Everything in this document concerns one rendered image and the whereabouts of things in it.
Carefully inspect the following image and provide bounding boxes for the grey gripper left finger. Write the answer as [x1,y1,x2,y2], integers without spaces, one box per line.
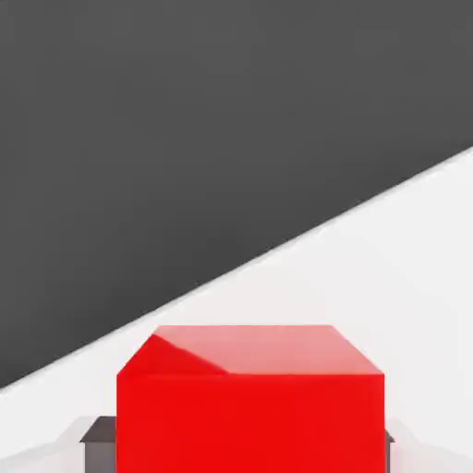
[0,415,118,473]

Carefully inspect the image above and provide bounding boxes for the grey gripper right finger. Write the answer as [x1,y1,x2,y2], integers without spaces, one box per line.
[382,416,473,473]

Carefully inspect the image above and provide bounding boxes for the small red cube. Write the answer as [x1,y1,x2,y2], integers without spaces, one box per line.
[115,323,386,473]

